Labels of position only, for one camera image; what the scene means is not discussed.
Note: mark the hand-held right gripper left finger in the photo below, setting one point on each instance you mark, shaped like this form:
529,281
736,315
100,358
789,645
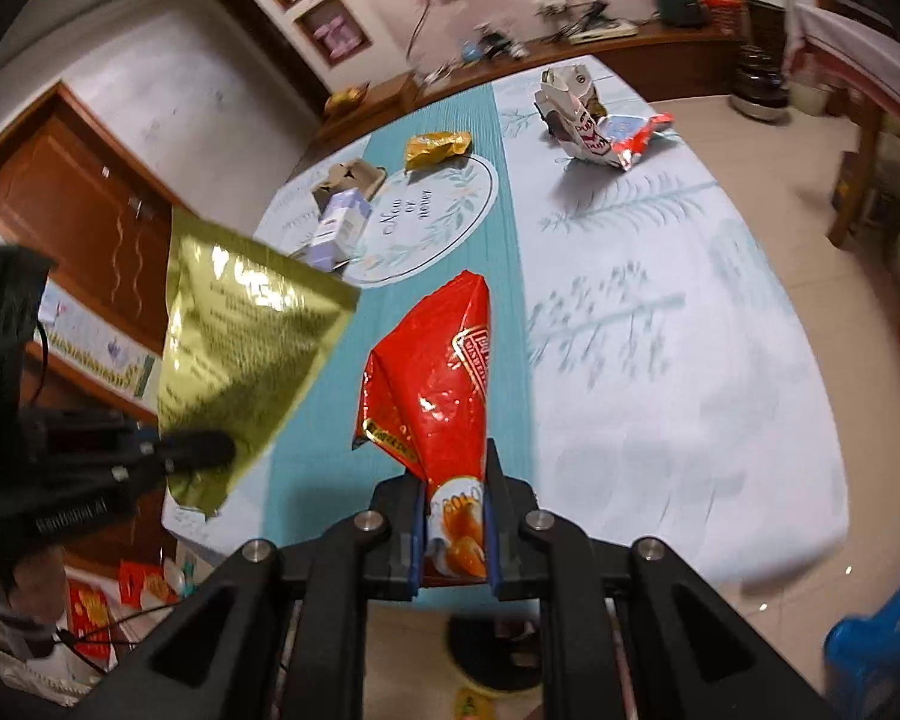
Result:
418,540

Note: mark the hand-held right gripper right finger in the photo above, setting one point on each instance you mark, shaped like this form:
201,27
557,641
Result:
495,547

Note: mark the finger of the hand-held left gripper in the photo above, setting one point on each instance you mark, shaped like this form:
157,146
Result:
144,433
199,450

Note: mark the black bin with yellow rim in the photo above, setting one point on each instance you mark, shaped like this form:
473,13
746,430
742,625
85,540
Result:
487,649

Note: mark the gold foil bag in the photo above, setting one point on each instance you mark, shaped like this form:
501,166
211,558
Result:
232,330

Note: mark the red snack bag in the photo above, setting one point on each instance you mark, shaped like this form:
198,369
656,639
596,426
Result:
435,375

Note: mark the person's left forearm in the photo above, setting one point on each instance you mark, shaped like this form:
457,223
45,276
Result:
34,592

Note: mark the red paper envelope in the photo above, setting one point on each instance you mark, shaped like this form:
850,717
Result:
142,583

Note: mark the small purple white box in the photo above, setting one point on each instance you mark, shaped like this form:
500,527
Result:
337,229

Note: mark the printed teal white tablecloth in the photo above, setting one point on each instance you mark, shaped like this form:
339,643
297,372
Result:
645,315

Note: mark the brown cardboard egg carton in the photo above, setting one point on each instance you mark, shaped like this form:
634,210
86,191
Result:
352,176

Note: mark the fruit bowl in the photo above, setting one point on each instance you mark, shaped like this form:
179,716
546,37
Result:
346,100

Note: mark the small yellow gold packet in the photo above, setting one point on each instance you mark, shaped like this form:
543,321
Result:
435,150

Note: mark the small wooden cabinet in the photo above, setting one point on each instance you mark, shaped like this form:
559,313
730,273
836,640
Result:
375,101

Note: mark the blue plastic stool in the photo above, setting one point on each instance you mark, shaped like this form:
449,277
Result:
877,630

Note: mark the red white blue wrapper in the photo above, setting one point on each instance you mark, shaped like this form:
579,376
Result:
630,139

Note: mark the pink dumbbell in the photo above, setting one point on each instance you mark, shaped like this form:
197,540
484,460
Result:
328,39
346,30

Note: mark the long wooden TV cabinet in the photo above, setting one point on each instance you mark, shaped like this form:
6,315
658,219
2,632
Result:
645,52

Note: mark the white set-top box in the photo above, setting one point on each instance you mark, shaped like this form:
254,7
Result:
604,31

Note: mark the dark clay pot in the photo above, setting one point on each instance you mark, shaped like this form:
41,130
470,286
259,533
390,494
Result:
761,82

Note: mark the white bucket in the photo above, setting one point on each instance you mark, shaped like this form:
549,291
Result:
811,97

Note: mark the dark green toaster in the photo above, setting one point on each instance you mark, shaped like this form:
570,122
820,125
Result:
679,1

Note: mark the red basket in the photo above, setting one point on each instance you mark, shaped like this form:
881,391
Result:
721,13

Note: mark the side table with pink cloth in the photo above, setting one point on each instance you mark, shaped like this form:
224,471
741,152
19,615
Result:
847,37

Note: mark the children's wall poster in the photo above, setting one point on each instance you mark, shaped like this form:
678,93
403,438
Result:
97,349

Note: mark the white wall sockets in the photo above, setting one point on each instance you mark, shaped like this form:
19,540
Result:
566,2

